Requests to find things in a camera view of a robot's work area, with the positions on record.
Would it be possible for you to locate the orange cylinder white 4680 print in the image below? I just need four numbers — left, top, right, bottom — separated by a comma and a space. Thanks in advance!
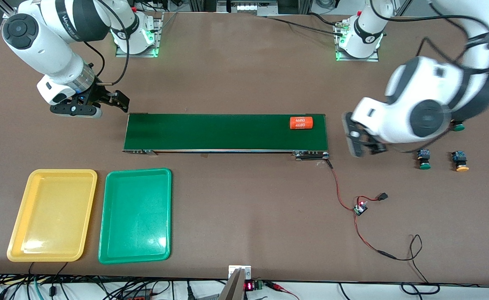
290, 116, 314, 130

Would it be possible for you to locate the yellow push button switch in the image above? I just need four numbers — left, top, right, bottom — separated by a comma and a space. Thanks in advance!
451, 150, 470, 173

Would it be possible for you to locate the green conveyor belt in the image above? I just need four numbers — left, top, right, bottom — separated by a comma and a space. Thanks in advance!
122, 112, 331, 162

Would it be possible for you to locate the yellow plastic tray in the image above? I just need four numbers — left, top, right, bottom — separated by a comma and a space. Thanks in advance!
6, 169, 98, 263

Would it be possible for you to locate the green plastic tray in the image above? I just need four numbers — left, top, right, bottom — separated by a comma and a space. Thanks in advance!
98, 167, 173, 265

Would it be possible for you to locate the aluminium corner profile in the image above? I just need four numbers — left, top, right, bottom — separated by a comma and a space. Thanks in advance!
0, 0, 18, 17

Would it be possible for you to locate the silver box with lights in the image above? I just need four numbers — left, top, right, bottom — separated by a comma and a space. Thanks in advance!
217, 0, 279, 17

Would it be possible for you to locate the red alligator clip lead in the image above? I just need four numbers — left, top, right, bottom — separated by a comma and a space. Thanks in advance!
264, 281, 301, 300

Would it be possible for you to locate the red black power strip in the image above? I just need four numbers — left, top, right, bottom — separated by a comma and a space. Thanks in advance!
121, 292, 161, 300

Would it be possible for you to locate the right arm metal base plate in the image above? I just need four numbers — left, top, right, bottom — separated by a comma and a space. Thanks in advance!
115, 12, 164, 58

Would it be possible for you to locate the red black motor wire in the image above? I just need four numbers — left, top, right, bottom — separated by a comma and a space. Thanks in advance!
327, 159, 390, 253

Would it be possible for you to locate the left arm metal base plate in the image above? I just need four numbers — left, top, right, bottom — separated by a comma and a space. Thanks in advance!
335, 21, 380, 63

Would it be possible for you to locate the thin black power cable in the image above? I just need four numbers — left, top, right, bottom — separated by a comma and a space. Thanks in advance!
377, 234, 430, 285

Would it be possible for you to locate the black cable on table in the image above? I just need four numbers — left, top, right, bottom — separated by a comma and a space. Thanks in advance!
265, 12, 345, 38

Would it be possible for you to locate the black looped floor cable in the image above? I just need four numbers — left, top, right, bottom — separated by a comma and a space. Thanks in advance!
401, 282, 441, 295

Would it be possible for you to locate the tangled black cable bundle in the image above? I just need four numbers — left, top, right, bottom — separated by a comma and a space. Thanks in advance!
0, 262, 228, 300

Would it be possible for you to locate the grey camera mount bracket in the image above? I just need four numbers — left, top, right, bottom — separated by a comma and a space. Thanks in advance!
218, 265, 253, 300

